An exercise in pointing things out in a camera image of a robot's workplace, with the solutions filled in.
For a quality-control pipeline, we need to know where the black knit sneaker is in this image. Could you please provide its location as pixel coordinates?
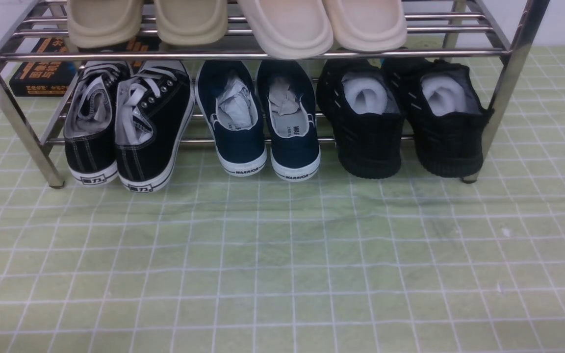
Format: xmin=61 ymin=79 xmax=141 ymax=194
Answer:
xmin=381 ymin=57 xmax=494 ymax=178
xmin=316 ymin=59 xmax=405 ymax=179

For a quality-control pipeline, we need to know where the stainless steel shoe rack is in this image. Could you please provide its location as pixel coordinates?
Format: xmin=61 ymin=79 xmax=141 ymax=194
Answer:
xmin=0 ymin=0 xmax=549 ymax=189

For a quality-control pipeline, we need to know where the navy slip-on shoe right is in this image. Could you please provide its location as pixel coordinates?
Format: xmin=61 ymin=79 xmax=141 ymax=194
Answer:
xmin=255 ymin=60 xmax=321 ymax=182

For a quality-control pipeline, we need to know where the navy slip-on shoe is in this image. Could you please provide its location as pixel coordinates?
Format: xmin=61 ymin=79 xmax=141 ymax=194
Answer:
xmin=255 ymin=60 xmax=321 ymax=182
xmin=194 ymin=60 xmax=267 ymax=177

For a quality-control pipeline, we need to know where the navy slip-on shoe left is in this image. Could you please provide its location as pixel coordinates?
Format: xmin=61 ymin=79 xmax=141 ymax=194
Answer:
xmin=194 ymin=60 xmax=267 ymax=177

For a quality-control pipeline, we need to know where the cream slipper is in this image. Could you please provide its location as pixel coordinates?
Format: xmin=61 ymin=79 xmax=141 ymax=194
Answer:
xmin=322 ymin=0 xmax=408 ymax=53
xmin=237 ymin=0 xmax=334 ymax=60

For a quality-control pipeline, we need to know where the black canvas sneaker right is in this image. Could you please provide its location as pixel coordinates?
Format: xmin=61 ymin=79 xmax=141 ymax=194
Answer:
xmin=115 ymin=59 xmax=195 ymax=194

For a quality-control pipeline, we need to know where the black canvas sneaker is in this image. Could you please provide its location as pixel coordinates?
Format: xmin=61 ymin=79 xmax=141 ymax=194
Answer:
xmin=63 ymin=61 xmax=133 ymax=187
xmin=115 ymin=59 xmax=195 ymax=194

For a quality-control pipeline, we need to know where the green checkered floor mat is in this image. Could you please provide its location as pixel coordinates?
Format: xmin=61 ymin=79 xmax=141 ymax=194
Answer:
xmin=0 ymin=47 xmax=565 ymax=353

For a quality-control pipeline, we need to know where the cream slipper far right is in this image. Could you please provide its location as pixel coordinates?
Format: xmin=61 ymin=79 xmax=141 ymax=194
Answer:
xmin=322 ymin=0 xmax=408 ymax=53

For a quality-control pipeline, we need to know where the beige slipper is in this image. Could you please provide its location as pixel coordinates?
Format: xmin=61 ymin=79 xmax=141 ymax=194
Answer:
xmin=66 ymin=0 xmax=144 ymax=49
xmin=154 ymin=0 xmax=228 ymax=46

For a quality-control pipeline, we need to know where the black canvas sneaker left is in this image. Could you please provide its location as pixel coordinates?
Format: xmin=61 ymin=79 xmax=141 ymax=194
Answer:
xmin=63 ymin=61 xmax=133 ymax=187

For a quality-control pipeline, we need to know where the beige slipper far left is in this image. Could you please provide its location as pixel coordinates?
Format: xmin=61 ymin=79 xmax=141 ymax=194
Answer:
xmin=66 ymin=0 xmax=144 ymax=49

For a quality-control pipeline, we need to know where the black orange book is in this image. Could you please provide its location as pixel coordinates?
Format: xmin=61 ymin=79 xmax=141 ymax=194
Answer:
xmin=8 ymin=37 xmax=160 ymax=98

